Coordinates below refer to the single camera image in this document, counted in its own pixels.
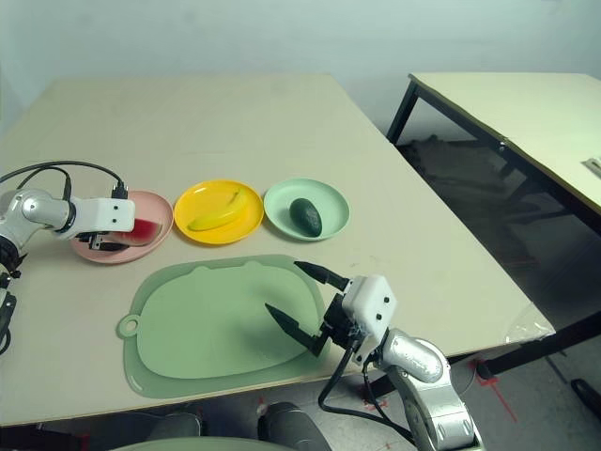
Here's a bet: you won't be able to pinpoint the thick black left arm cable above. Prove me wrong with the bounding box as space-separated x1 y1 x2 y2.
0 161 129 201

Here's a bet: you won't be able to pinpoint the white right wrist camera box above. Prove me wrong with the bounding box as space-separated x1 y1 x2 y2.
341 274 399 365

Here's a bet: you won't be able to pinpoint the green silicone cutting mat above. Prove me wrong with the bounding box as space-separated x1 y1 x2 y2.
116 254 330 400

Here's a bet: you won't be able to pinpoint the yellow banana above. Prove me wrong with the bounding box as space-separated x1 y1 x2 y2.
187 187 250 232

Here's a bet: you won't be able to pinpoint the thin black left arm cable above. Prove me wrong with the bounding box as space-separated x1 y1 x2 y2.
13 166 73 201

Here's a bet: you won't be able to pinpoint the grey robot torso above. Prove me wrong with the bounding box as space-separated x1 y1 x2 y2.
112 436 330 451

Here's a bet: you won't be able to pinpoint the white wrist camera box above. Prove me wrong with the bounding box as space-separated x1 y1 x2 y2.
69 196 137 235
341 274 399 365

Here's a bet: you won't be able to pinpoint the grey robot right leg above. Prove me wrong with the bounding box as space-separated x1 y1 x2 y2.
257 401 325 451

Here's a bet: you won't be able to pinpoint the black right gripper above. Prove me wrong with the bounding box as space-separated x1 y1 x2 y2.
264 260 363 359

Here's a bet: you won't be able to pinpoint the grey robot leg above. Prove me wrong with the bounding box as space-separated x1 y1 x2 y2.
140 412 206 443
257 401 325 451

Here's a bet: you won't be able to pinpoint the black metal table frame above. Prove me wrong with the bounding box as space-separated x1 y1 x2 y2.
0 319 601 451

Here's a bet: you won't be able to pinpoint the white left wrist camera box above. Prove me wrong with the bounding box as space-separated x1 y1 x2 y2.
69 196 137 235

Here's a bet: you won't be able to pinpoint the beige side table black legs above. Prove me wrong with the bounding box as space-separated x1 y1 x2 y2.
385 72 601 215

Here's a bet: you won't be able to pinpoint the clear plastic corner film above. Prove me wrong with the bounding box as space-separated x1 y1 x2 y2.
504 304 558 347

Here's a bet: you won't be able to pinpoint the pink round plate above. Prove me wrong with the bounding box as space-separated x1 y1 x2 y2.
69 190 174 266

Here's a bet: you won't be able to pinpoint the yellow round plate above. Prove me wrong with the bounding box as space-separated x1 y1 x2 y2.
173 179 265 246

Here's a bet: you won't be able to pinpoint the grey robot left leg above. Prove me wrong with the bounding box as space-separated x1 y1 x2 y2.
140 412 206 443

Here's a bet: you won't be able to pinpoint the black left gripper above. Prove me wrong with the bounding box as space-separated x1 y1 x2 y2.
76 230 133 254

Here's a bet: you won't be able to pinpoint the mint green round plate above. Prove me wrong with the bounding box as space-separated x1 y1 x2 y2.
263 177 351 243

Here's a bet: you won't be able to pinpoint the red watermelon slice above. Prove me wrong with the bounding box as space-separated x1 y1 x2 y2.
112 216 164 248

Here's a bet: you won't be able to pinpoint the dark green avocado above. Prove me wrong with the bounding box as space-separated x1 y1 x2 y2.
288 197 324 238

